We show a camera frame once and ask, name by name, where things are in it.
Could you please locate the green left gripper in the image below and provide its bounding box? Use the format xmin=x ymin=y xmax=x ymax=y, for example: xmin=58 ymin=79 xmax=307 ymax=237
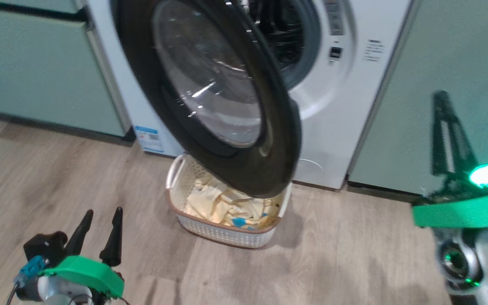
xmin=43 ymin=207 xmax=125 ymax=299

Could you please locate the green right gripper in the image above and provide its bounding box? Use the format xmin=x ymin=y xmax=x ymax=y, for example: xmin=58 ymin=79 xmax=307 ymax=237
xmin=411 ymin=90 xmax=488 ymax=229

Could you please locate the cream garment with blue cuff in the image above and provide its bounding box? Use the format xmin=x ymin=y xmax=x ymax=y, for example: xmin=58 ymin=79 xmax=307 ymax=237
xmin=184 ymin=176 xmax=285 ymax=232

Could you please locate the black round glass washer door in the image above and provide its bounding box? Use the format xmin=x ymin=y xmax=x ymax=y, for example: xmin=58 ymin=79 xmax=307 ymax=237
xmin=111 ymin=0 xmax=303 ymax=199

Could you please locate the white front-load washing machine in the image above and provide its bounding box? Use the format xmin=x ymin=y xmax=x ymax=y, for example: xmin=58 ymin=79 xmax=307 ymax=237
xmin=85 ymin=0 xmax=415 ymax=191

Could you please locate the cream perforated laundry basket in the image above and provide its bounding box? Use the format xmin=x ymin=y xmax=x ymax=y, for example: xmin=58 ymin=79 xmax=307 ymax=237
xmin=165 ymin=154 xmax=294 ymax=250

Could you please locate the pale green tall cabinet panel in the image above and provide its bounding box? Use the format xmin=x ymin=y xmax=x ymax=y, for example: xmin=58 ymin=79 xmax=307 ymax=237
xmin=348 ymin=0 xmax=488 ymax=196

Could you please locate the blue energy label sticker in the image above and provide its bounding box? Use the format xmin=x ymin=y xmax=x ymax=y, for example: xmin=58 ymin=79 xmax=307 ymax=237
xmin=134 ymin=125 xmax=164 ymax=154

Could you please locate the round drain filter cover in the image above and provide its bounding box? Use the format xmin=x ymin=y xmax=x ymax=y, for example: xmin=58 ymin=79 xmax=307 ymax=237
xmin=297 ymin=158 xmax=324 ymax=171

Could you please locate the pale green cabinet with drawer gap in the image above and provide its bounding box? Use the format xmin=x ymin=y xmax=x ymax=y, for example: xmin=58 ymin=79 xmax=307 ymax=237
xmin=0 ymin=0 xmax=137 ymax=141

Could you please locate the blue left gripper cable plug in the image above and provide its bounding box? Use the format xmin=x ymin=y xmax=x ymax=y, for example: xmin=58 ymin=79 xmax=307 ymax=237
xmin=14 ymin=255 xmax=46 ymax=286

